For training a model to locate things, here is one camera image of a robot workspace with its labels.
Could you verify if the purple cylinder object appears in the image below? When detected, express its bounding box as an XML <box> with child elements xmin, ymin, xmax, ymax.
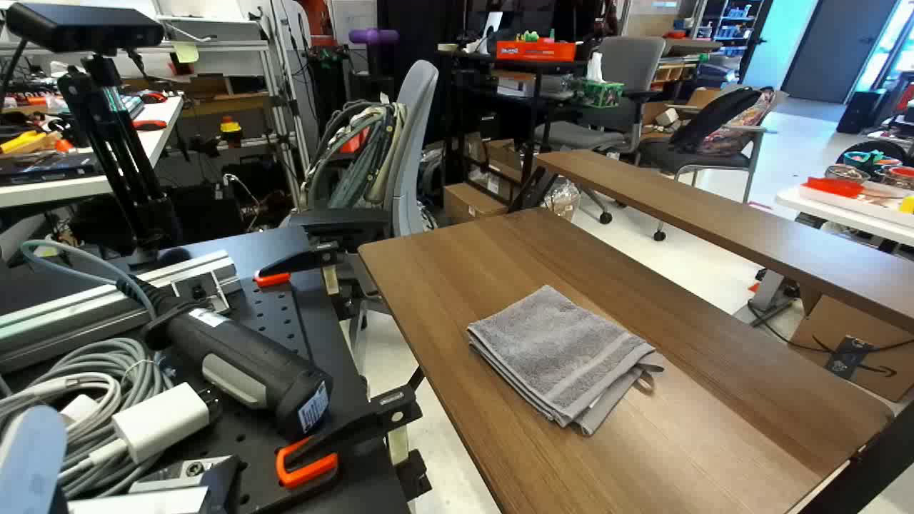
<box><xmin>345</xmin><ymin>25</ymin><xmax>402</xmax><ymax>50</ymax></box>

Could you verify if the orange plastic bin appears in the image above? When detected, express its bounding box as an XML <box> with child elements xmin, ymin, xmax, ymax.
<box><xmin>494</xmin><ymin>37</ymin><xmax>580</xmax><ymax>65</ymax></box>

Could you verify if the black metal shelf cart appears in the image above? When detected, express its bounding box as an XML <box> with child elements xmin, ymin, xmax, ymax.
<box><xmin>447</xmin><ymin>50</ymin><xmax>584</xmax><ymax>209</ymax></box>

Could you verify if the large black orange clamp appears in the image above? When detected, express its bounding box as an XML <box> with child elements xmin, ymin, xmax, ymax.
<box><xmin>272</xmin><ymin>367</ymin><xmax>425</xmax><ymax>494</ymax></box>

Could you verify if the white power adapter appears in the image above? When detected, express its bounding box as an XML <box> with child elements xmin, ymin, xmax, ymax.
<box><xmin>111</xmin><ymin>379</ymin><xmax>211</xmax><ymax>466</ymax></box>

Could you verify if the small black orange clamp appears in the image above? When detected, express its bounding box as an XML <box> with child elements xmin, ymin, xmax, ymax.
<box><xmin>254</xmin><ymin>240</ymin><xmax>345</xmax><ymax>294</ymax></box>

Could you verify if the gray mesh office chair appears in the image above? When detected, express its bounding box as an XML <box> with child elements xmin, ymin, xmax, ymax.
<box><xmin>547</xmin><ymin>33</ymin><xmax>670</xmax><ymax>225</ymax></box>

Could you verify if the black gray handheld device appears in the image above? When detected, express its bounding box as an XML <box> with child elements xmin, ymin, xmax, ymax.
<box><xmin>141</xmin><ymin>306</ymin><xmax>334</xmax><ymax>442</ymax></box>

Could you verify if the cable bundle on chair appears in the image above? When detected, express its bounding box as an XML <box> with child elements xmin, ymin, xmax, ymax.
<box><xmin>301</xmin><ymin>97</ymin><xmax>410</xmax><ymax>210</ymax></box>

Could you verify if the gray cable bundle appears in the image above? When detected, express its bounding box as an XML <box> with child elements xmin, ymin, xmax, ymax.
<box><xmin>0</xmin><ymin>334</ymin><xmax>155</xmax><ymax>500</ymax></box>

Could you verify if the long wooden bench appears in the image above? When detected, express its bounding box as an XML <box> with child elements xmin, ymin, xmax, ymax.
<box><xmin>534</xmin><ymin>146</ymin><xmax>914</xmax><ymax>332</ymax></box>

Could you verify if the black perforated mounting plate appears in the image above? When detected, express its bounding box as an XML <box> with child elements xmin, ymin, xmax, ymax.
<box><xmin>141</xmin><ymin>225</ymin><xmax>414</xmax><ymax>514</ymax></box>

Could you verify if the flat cardboard box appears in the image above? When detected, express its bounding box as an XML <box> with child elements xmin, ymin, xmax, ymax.
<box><xmin>789</xmin><ymin>294</ymin><xmax>914</xmax><ymax>403</ymax></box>

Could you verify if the black stereo camera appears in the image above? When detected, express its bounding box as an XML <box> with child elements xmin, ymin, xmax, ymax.
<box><xmin>4</xmin><ymin>0</ymin><xmax>165</xmax><ymax>56</ymax></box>

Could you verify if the white table with parts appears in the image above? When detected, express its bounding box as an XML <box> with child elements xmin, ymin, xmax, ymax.
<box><xmin>774</xmin><ymin>177</ymin><xmax>914</xmax><ymax>252</ymax></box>

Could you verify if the light gray office chair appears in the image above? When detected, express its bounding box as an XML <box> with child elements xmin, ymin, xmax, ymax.
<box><xmin>282</xmin><ymin>56</ymin><xmax>444</xmax><ymax>252</ymax></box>

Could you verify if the dark gray door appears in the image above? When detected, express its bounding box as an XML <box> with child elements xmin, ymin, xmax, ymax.
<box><xmin>784</xmin><ymin>0</ymin><xmax>899</xmax><ymax>105</ymax></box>

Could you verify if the pale blue rounded object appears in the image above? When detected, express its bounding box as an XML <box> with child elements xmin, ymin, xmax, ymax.
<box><xmin>0</xmin><ymin>403</ymin><xmax>68</xmax><ymax>514</ymax></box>

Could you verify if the black camera tripod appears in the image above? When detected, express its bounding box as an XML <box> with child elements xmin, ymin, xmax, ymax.
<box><xmin>55</xmin><ymin>50</ymin><xmax>187</xmax><ymax>252</ymax></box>

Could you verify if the black chair with cushion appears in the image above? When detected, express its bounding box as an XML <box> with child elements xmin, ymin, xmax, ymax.
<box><xmin>638</xmin><ymin>83</ymin><xmax>779</xmax><ymax>209</ymax></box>

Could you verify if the orange flat object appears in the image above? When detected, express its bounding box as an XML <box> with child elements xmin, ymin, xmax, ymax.
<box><xmin>802</xmin><ymin>175</ymin><xmax>869</xmax><ymax>200</ymax></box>

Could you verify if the green patterned container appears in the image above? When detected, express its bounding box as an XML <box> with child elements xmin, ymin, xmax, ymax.
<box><xmin>580</xmin><ymin>77</ymin><xmax>628</xmax><ymax>109</ymax></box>

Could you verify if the aluminium extrusion rail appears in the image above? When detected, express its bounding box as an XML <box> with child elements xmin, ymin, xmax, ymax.
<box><xmin>0</xmin><ymin>249</ymin><xmax>240</xmax><ymax>373</ymax></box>

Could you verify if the small cardboard box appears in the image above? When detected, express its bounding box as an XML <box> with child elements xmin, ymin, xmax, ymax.
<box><xmin>440</xmin><ymin>179</ymin><xmax>511</xmax><ymax>225</ymax></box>

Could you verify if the white cluttered workbench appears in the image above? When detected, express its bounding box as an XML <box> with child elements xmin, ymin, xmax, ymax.
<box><xmin>0</xmin><ymin>89</ymin><xmax>187</xmax><ymax>210</ymax></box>

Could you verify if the gray towel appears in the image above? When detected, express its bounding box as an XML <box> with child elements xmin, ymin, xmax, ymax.
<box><xmin>464</xmin><ymin>282</ymin><xmax>670</xmax><ymax>440</ymax></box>

